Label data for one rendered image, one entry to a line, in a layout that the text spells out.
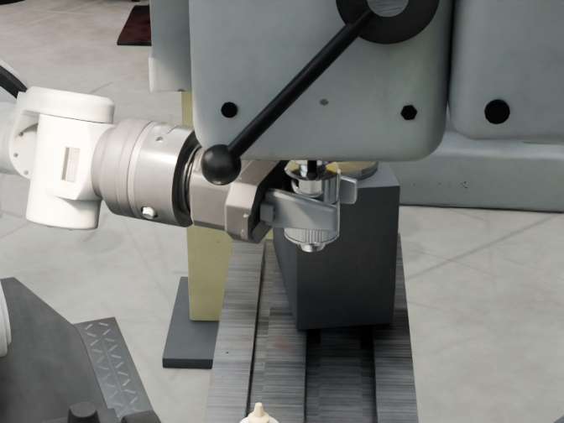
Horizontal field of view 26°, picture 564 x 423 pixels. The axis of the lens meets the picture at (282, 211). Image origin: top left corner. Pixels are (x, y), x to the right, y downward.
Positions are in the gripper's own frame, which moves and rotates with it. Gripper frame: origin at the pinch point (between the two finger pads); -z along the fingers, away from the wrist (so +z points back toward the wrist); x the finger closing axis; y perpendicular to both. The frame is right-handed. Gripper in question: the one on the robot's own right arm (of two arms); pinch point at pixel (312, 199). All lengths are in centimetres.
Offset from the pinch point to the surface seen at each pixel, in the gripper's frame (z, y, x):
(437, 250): 36, 125, 217
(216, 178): 2.0, -8.4, -15.3
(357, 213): 5.6, 18.2, 32.6
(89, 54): 210, 126, 328
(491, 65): -15.4, -16.7, -7.5
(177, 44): 9.6, -14.2, -5.3
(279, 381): 9.9, 33.6, 18.9
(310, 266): 10.3, 24.8, 30.0
